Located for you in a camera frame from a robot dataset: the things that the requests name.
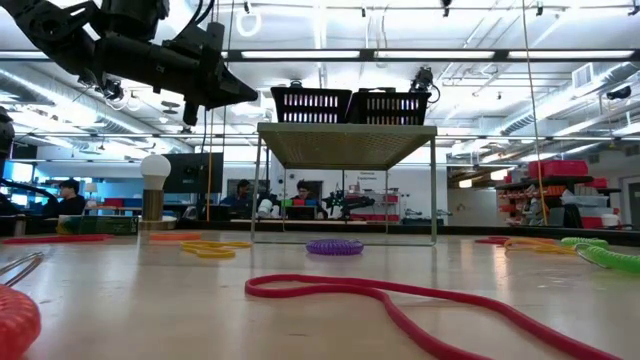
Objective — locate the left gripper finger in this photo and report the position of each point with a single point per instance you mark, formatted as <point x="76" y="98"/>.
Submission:
<point x="230" y="90"/>

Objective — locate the black slotted plastic basket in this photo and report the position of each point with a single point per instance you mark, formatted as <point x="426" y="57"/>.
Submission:
<point x="310" y="91"/>
<point x="390" y="95"/>

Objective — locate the red rubber band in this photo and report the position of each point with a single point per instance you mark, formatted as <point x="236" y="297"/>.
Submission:
<point x="492" y="240"/>
<point x="250" y="287"/>
<point x="55" y="239"/>

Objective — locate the yellow rubber band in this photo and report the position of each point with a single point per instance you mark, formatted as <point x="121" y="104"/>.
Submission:
<point x="537" y="246"/>
<point x="215" y="254"/>

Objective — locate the black background robot arm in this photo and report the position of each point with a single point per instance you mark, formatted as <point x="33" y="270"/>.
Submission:
<point x="350" y="202"/>

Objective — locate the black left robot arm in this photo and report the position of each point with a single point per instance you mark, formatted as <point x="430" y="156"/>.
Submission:
<point x="50" y="30"/>

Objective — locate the small desk lamp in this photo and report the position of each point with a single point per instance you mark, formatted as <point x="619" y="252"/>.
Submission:
<point x="90" y="187"/>

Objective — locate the black monitor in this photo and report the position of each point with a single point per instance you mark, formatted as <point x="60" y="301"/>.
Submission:
<point x="192" y="172"/>

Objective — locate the person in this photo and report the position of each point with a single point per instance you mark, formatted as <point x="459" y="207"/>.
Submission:
<point x="70" y="202"/>
<point x="303" y="190"/>
<point x="242" y="192"/>

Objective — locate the white bulb wooden base lamp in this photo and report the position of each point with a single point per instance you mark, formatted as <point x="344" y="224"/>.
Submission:
<point x="155" y="170"/>

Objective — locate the pale green perforated metal riser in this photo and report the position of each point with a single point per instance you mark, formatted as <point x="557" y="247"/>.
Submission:
<point x="345" y="145"/>

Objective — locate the orange rubber band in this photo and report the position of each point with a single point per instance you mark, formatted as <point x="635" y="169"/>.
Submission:
<point x="175" y="236"/>

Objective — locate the yellow green crayon box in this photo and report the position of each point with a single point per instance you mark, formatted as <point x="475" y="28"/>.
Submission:
<point x="100" y="226"/>

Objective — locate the purple rubber band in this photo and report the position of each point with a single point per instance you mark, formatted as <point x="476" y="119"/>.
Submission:
<point x="335" y="247"/>

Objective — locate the grey orange parts bin rack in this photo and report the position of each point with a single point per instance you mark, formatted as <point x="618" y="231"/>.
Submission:
<point x="530" y="200"/>

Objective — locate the red storage bins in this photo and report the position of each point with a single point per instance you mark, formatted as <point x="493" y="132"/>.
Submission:
<point x="557" y="169"/>

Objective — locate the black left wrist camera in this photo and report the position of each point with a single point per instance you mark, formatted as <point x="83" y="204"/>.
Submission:
<point x="216" y="37"/>

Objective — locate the black mounted camera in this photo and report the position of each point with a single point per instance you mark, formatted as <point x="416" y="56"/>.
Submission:
<point x="424" y="80"/>

